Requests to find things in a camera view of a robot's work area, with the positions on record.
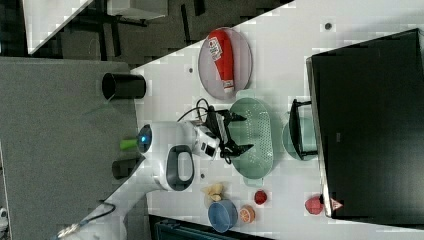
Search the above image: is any red apple toy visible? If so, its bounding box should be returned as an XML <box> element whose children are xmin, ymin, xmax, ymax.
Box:
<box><xmin>305</xmin><ymin>196</ymin><xmax>323</xmax><ymax>215</ymax></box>

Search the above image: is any yellow banana toy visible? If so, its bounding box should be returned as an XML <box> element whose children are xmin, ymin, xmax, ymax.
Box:
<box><xmin>201</xmin><ymin>183</ymin><xmax>223</xmax><ymax>202</ymax></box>

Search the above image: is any mint green mug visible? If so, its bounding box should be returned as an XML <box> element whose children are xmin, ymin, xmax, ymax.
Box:
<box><xmin>282</xmin><ymin>117</ymin><xmax>317</xmax><ymax>161</ymax></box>

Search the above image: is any green cylinder toy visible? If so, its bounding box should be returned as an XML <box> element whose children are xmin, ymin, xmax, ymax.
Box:
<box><xmin>120</xmin><ymin>139</ymin><xmax>138</xmax><ymax>150</ymax></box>

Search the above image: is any mint green oval strainer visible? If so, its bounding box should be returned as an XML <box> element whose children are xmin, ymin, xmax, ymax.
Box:
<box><xmin>229</xmin><ymin>90</ymin><xmax>274</xmax><ymax>188</ymax></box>

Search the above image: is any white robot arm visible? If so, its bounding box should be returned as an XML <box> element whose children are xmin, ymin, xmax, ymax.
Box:
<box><xmin>50</xmin><ymin>107</ymin><xmax>252</xmax><ymax>240</ymax></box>

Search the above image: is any black cylinder cup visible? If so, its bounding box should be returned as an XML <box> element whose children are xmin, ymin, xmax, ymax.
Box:
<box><xmin>101</xmin><ymin>73</ymin><xmax>147</xmax><ymax>99</ymax></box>

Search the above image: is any red strawberry toy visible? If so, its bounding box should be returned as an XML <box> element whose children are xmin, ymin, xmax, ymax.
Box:
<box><xmin>254</xmin><ymin>190</ymin><xmax>268</xmax><ymax>205</ymax></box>

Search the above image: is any black toaster oven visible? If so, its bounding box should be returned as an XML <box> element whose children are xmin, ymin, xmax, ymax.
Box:
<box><xmin>307</xmin><ymin>29</ymin><xmax>424</xmax><ymax>229</ymax></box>

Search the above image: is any orange slice toy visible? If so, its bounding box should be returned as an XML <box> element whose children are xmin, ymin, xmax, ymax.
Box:
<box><xmin>239</xmin><ymin>205</ymin><xmax>255</xmax><ymax>223</ymax></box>

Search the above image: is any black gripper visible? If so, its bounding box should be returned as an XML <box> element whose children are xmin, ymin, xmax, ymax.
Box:
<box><xmin>203</xmin><ymin>105</ymin><xmax>253</xmax><ymax>160</ymax></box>

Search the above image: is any red ketchup bottle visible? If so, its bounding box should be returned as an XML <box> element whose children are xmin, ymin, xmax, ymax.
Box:
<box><xmin>207</xmin><ymin>29</ymin><xmax>235</xmax><ymax>93</ymax></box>

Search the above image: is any blue bowl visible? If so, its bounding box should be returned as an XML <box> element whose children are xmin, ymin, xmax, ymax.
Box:
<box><xmin>208</xmin><ymin>199</ymin><xmax>238</xmax><ymax>233</ymax></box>

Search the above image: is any grey round plate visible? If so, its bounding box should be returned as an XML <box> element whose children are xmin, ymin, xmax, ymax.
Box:
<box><xmin>198</xmin><ymin>27</ymin><xmax>253</xmax><ymax>100</ymax></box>

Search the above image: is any dark grey cylinder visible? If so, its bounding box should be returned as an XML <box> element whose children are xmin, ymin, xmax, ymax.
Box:
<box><xmin>112</xmin><ymin>158</ymin><xmax>142</xmax><ymax>180</ymax></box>

